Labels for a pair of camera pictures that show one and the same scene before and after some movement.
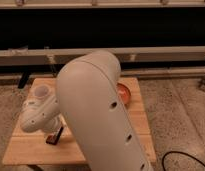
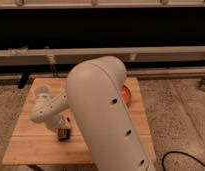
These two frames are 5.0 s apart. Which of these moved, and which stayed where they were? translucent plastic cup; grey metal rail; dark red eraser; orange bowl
Moved: dark red eraser
Stayed: grey metal rail; orange bowl; translucent plastic cup
